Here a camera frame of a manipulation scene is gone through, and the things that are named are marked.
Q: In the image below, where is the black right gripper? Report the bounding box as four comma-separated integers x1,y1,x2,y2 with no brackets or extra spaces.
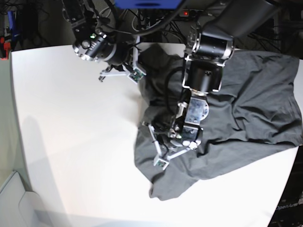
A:
106,36,140,67

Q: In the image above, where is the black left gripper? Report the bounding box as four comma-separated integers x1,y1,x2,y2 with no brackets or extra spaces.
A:
156,132,196,154

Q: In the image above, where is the dark grey t-shirt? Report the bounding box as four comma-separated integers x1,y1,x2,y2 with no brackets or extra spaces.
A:
134,44,303,201

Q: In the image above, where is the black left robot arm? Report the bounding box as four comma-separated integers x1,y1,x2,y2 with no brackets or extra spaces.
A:
151,0,281,159

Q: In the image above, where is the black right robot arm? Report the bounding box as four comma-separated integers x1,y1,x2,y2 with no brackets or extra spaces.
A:
62,0,135,71

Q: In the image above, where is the blue box overhead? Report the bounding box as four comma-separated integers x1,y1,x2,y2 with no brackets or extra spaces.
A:
114,0,181,9

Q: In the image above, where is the black power strip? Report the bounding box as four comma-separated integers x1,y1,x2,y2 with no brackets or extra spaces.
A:
178,9,204,18

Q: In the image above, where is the blue orange clamp tool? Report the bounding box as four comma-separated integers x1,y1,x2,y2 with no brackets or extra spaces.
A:
0,11,16,61

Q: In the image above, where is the grey bin corner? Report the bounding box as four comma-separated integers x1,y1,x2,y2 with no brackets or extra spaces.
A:
0,172,43,227

